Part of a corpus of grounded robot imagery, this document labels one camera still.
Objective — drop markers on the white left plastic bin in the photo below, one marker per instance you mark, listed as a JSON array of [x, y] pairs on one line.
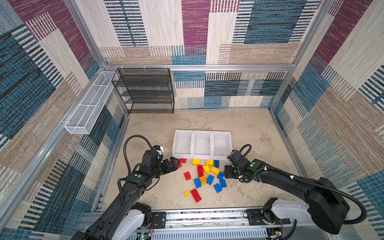
[[182, 144]]

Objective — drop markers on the blue two-stud lego brick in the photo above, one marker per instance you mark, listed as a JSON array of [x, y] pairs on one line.
[[216, 163]]

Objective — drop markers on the white plastic bin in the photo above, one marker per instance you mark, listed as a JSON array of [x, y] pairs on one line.
[[202, 148], [222, 145], [182, 144]]

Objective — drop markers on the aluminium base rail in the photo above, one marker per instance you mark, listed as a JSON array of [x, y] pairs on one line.
[[225, 224]]

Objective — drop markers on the white right plastic bin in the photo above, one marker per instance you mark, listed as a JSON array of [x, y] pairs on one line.
[[222, 145]]

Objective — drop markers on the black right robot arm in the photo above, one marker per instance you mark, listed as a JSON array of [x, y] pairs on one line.
[[321, 203]]

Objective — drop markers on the white middle plastic bin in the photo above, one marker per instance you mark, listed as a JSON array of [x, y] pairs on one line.
[[202, 148]]

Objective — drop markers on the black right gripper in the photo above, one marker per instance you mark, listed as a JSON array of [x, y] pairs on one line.
[[231, 170]]

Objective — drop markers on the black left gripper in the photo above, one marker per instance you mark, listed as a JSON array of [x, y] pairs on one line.
[[174, 167]]

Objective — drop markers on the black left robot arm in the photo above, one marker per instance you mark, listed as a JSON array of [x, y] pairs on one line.
[[125, 214]]

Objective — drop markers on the blue square lego brick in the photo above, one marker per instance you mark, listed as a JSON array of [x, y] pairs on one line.
[[221, 176]]

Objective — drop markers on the yellow studded lego brick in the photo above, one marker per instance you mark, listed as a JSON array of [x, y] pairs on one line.
[[215, 171]]

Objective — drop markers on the white wire mesh basket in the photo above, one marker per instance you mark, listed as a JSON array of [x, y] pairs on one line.
[[87, 112]]

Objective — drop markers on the black wire shelf rack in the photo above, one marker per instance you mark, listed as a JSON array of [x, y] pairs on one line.
[[145, 90]]

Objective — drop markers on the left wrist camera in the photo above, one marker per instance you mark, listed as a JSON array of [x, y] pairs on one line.
[[159, 149]]

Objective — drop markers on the long red lego brick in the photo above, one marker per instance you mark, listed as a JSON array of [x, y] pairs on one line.
[[196, 195]]

